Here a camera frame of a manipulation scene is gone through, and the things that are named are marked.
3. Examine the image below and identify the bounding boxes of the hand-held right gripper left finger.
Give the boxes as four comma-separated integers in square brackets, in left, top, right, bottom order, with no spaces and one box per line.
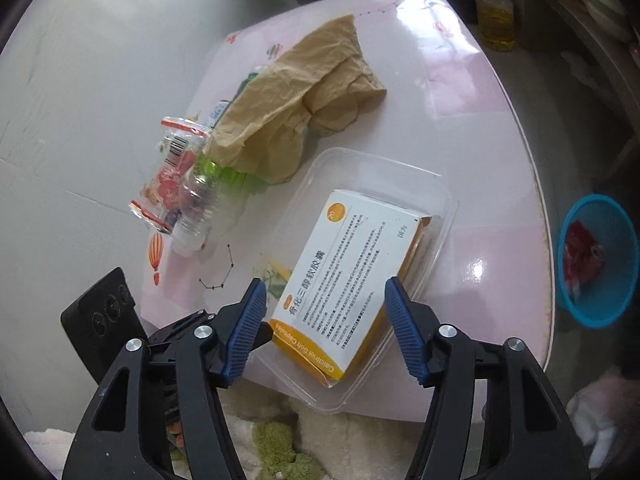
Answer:
[61,278,273,480]

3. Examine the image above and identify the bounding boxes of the brown paper bag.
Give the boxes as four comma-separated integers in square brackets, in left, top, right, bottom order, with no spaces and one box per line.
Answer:
[202,15,388,184]

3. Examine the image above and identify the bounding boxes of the perforated metal shelf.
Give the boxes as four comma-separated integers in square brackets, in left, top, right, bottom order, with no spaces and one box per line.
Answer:
[530,0,640,126]

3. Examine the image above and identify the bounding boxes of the cooking oil bottle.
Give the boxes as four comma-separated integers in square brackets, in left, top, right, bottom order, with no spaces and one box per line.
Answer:
[474,0,517,53]

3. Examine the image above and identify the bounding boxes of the clear plastic bottle green label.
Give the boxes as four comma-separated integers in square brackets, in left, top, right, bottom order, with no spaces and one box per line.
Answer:
[171,152,268,257]

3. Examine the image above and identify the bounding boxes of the white orange medicine box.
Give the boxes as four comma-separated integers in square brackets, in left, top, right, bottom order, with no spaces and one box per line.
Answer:
[269,189,435,390]

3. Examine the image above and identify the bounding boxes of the red snack bag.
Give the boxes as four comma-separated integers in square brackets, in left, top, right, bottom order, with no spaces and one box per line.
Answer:
[562,220,598,291]

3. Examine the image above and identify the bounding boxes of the pale pink fluffy cloth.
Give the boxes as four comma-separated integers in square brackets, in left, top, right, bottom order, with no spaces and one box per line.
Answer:
[567,367,640,448]

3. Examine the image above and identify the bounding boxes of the pink printed tablecloth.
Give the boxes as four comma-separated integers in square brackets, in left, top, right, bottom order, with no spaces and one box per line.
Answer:
[137,0,558,423]

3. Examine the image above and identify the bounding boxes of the blue plastic basket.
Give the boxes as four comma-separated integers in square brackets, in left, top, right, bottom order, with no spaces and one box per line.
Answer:
[556,194,638,331]

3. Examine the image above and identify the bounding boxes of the clear snack packet red print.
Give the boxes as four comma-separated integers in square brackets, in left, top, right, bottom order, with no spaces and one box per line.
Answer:
[129,116,213,235]

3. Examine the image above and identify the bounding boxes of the clear plastic tray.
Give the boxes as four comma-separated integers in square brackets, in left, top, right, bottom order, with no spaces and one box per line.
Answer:
[247,147,460,416]

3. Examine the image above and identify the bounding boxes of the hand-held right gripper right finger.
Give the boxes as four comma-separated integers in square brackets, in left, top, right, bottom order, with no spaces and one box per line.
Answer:
[384,276,586,480]

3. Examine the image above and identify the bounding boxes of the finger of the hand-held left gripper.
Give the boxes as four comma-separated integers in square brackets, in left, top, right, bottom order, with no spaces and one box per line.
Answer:
[145,310,218,349]

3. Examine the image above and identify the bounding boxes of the stack of white bowls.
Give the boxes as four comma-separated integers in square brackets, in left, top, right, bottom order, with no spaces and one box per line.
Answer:
[585,0,633,43]

